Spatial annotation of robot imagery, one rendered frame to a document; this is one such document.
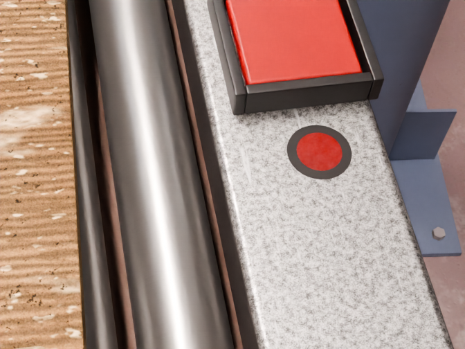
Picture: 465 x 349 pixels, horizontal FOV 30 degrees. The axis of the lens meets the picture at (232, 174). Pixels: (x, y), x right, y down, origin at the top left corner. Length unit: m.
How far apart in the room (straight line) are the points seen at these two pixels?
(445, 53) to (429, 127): 0.30
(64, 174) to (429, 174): 1.21
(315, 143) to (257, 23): 0.07
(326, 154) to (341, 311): 0.08
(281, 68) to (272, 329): 0.13
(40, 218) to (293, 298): 0.11
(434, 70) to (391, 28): 0.58
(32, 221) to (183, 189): 0.07
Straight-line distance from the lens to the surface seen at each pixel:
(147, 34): 0.46
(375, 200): 0.42
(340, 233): 0.40
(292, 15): 0.46
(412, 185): 1.54
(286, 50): 0.44
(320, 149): 0.43
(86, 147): 0.43
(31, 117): 0.41
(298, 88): 0.43
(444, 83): 1.71
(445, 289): 1.47
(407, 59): 1.21
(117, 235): 0.44
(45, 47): 0.43
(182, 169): 0.41
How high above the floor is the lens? 1.26
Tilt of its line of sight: 57 degrees down
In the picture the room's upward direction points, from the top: 7 degrees clockwise
